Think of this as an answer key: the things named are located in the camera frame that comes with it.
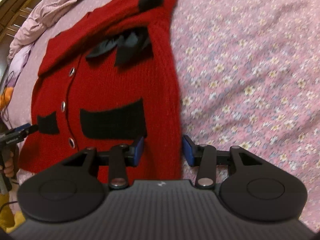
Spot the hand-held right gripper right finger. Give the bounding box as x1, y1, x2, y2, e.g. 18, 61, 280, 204
182, 135, 263, 190

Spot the person's yellow clothing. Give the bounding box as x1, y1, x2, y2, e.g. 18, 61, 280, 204
0, 192, 25, 234

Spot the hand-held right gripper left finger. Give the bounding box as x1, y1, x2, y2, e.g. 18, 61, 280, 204
61, 136, 145, 190

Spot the red knit cardigan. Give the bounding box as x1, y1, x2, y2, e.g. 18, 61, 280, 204
19, 0, 185, 181

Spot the white purple cloth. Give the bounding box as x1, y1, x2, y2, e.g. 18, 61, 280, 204
6, 41, 35, 88

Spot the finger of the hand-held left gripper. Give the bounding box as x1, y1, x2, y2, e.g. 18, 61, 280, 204
14, 123, 39, 141

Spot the person's left hand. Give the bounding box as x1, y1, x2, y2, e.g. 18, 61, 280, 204
3, 152, 19, 179

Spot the pink floral bed sheet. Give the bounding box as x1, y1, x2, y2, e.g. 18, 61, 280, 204
15, 0, 320, 230

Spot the black cable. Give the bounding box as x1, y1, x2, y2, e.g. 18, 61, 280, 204
0, 65, 18, 120

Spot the wooden wardrobe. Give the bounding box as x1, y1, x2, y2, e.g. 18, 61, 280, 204
0, 0, 50, 55

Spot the orange toy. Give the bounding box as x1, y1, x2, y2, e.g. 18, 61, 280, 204
0, 86, 13, 110

